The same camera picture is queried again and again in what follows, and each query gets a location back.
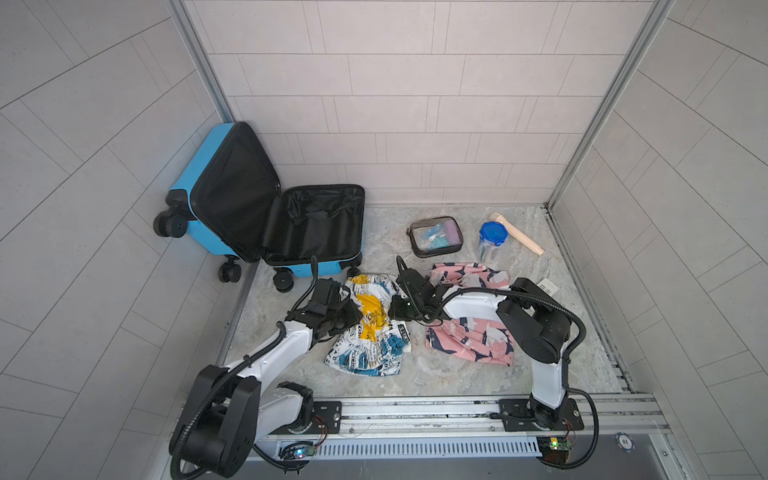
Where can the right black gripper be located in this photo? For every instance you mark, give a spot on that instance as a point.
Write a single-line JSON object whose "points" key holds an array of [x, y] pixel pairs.
{"points": [[393, 309]]}

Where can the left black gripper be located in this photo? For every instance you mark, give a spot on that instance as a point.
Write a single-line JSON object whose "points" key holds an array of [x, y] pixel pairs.
{"points": [[353, 315]]}

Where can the white yellow blue patterned shirt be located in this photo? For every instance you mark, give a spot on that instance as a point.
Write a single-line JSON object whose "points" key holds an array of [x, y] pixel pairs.
{"points": [[374, 346]]}

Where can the clear black-trimmed toiletry pouch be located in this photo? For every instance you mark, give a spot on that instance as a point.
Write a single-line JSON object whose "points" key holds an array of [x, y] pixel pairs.
{"points": [[435, 237]]}

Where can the pink navy patterned garment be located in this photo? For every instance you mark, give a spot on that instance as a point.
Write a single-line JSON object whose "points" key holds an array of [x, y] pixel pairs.
{"points": [[473, 339]]}

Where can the clear jar with blue lid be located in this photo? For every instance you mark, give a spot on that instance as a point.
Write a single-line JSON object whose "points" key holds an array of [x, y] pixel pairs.
{"points": [[492, 235]]}

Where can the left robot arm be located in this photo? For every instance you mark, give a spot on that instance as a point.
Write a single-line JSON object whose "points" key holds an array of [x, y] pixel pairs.
{"points": [[231, 407]]}

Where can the small white remote control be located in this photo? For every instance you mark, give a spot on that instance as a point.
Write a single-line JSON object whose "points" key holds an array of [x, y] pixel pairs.
{"points": [[548, 287]]}

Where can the blue hard-shell suitcase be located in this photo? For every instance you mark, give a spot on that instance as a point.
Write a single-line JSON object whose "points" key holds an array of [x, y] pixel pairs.
{"points": [[229, 199]]}

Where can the white ventilation grille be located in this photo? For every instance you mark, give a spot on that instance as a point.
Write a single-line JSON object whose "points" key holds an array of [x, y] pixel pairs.
{"points": [[429, 448]]}

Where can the round blue white sticker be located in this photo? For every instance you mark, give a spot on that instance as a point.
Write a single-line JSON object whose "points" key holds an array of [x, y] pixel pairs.
{"points": [[625, 442]]}

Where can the beige wooden handle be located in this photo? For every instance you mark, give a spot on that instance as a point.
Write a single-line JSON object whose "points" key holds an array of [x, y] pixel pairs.
{"points": [[517, 234]]}

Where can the left circuit board with wires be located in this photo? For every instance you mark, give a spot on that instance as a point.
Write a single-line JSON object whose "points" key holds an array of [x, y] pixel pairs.
{"points": [[298, 451]]}

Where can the circuit board with wires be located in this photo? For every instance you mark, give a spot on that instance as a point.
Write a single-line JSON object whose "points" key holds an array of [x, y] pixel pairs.
{"points": [[554, 450], [298, 451]]}

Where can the right circuit board with wires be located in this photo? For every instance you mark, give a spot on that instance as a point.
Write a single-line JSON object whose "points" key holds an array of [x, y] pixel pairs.
{"points": [[554, 450]]}

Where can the aluminium mounting rail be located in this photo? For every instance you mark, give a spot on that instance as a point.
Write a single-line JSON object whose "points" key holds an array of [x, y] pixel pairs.
{"points": [[484, 416]]}

